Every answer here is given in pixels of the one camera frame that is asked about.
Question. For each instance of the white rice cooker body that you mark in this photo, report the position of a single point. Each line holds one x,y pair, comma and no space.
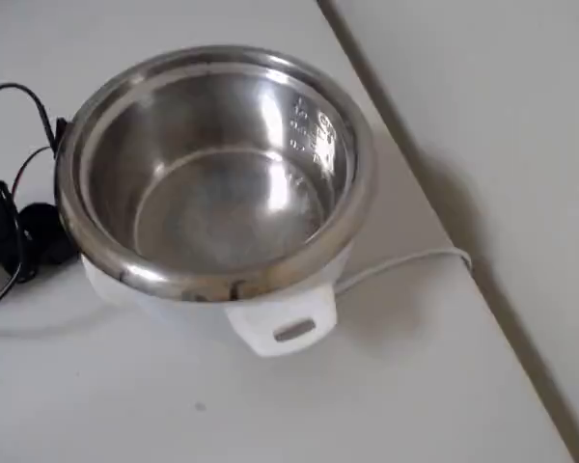
251,333

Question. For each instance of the stainless steel inner pot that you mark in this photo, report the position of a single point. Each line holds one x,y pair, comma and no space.
212,202

